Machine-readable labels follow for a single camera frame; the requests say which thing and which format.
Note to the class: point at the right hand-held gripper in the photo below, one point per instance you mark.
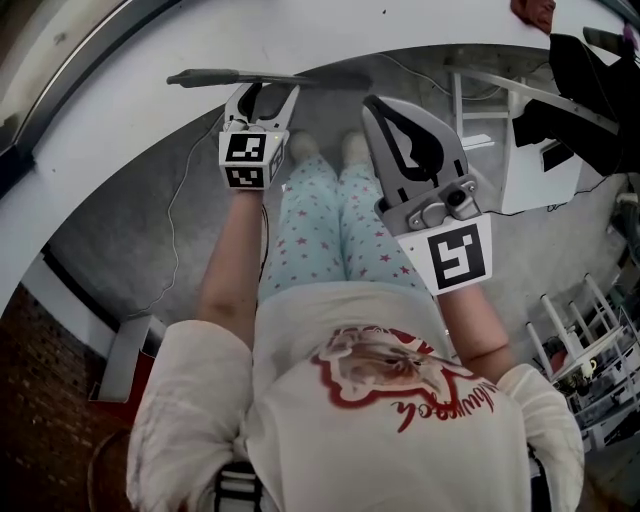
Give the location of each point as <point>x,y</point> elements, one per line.
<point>457,255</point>

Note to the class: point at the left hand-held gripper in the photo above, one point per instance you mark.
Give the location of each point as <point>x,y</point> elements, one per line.
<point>245,150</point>

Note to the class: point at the person's right forearm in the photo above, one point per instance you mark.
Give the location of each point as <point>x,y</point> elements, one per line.
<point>475,330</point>

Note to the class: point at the person's left forearm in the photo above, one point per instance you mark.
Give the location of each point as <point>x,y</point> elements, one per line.
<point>230,270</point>

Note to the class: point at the person's left cream shoe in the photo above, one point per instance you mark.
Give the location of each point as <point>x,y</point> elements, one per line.
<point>302,146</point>

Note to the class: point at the person's cream shoe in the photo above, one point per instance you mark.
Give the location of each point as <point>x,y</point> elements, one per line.
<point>302,146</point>
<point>355,147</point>

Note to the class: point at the person's right cream shoe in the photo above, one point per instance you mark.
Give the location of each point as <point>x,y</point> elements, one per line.
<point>355,147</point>

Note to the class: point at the small white table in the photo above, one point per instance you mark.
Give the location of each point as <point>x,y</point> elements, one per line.
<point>530,180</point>

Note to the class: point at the light blue star-print trousers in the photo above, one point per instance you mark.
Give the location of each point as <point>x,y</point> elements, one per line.
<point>315,225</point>

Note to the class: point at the black phone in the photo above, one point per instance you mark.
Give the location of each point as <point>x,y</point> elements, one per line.
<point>557,157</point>

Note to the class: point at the black jacket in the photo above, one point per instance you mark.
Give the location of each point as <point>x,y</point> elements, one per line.
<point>585,100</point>

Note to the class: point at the purple plastic item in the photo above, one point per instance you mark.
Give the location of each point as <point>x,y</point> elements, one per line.
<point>628,30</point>

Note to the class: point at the white metal rack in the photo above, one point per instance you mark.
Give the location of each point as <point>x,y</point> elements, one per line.
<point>590,360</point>

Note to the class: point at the cream printed t-shirt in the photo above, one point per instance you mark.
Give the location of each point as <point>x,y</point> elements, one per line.
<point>375,440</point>

